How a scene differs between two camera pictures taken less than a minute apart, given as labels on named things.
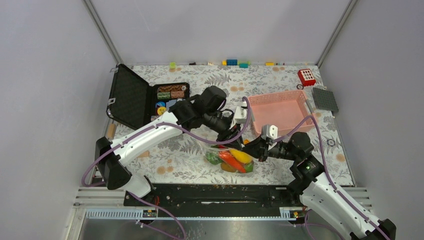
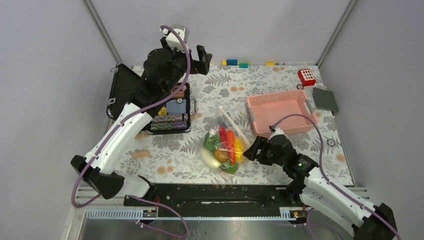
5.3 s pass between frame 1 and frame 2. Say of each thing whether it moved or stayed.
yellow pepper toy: moved
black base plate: stayed
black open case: stayed
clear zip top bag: moved
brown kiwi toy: moved
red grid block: stayed
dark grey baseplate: stayed
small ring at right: stayed
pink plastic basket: stayed
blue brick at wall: stayed
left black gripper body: moved
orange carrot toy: moved
